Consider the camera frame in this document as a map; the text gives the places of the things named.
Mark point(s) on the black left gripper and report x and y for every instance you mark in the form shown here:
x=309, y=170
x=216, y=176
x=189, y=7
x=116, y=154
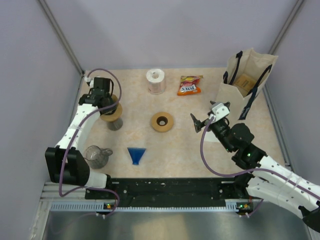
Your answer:
x=111, y=102

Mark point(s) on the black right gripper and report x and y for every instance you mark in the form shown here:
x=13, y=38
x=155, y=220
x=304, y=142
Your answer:
x=198, y=124

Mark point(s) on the brown paper coffee filter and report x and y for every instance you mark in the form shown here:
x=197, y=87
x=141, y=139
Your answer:
x=115, y=100

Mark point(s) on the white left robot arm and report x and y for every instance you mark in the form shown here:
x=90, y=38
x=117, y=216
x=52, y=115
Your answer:
x=65, y=161

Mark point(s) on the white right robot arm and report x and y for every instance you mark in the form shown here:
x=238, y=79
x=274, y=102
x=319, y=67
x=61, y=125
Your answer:
x=268, y=180

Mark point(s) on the orange snack bag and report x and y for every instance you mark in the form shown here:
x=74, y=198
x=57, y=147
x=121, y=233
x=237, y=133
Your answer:
x=189, y=85

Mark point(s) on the brown box in bag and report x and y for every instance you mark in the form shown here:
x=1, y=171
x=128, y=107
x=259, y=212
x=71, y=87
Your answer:
x=244, y=83

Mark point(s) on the cream canvas tote bag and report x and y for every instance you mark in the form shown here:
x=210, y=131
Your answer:
x=258, y=66

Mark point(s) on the white toilet paper roll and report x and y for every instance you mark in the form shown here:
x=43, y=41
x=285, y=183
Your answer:
x=156, y=81

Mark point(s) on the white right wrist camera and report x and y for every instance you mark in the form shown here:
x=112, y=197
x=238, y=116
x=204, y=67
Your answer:
x=218, y=114

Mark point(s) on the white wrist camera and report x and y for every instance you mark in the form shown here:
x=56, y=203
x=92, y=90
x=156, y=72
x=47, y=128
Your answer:
x=89, y=81
x=218, y=114

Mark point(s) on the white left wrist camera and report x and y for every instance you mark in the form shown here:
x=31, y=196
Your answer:
x=89, y=81

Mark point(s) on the glass pitcher with handle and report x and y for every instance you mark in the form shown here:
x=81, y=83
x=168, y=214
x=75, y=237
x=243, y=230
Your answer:
x=97, y=157

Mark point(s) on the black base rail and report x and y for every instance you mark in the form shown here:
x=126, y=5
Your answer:
x=172, y=192

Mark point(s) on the grey slotted cable duct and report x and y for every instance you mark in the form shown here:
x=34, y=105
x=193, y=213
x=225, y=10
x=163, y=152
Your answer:
x=103, y=207

